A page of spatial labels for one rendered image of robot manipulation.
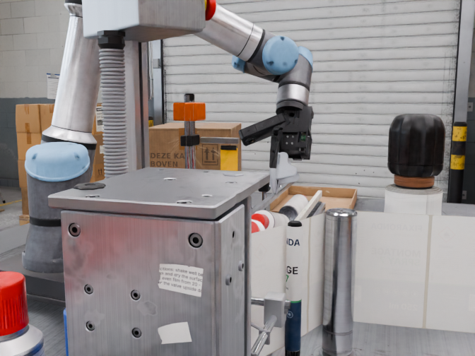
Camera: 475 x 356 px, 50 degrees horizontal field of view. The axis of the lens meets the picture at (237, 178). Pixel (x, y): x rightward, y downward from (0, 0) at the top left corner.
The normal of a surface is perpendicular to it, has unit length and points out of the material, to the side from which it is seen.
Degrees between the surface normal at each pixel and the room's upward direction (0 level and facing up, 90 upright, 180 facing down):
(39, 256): 73
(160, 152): 90
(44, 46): 90
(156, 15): 90
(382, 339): 0
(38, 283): 90
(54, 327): 0
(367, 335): 0
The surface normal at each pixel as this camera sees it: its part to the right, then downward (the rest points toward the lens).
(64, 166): 0.50, 0.11
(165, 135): -0.10, 0.15
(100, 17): -0.79, 0.10
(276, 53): 0.25, 0.17
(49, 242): 0.04, -0.14
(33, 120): -0.35, 0.15
